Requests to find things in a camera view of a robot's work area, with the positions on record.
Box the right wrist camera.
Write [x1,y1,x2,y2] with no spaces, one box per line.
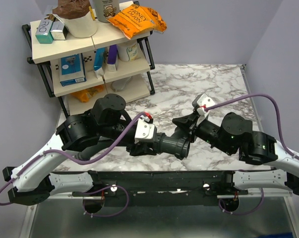
[192,93,215,116]

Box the white skull cup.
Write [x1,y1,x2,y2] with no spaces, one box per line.
[92,0,120,23]

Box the grey white item lower shelf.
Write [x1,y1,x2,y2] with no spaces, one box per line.
[111,76,132,92]

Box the silver white box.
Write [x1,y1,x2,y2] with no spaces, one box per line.
[50,21,68,41]

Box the grey tee pipe fitting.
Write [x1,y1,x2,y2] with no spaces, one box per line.
[155,127,190,160]

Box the white yellow cup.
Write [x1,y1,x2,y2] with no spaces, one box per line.
[117,40,138,62]

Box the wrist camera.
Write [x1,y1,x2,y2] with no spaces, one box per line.
[192,93,215,116]
[134,119,157,144]

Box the teal white box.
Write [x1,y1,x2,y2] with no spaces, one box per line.
[35,19,54,44]

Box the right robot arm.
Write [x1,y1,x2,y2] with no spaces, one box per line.
[172,113,299,195]

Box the blue white tube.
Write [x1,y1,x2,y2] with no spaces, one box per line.
[93,48,106,78]

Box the orange snack bag lower shelf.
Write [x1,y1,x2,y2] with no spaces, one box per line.
[71,85,104,103]

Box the blue razor box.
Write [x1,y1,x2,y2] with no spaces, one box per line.
[59,54,86,87]

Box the orange honey dijon chip bag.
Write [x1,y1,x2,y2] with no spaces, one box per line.
[108,4,167,40]

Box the purple white tube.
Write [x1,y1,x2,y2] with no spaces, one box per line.
[107,45,118,72]

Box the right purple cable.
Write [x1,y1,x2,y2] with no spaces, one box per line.
[201,93,299,216]

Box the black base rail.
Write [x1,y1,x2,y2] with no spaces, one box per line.
[86,171,238,207]

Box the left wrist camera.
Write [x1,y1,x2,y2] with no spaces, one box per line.
[134,119,157,144]

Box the beige black shelf rack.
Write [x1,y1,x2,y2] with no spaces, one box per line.
[22,20,155,117]

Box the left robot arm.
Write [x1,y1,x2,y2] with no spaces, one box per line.
[3,94,159,206]

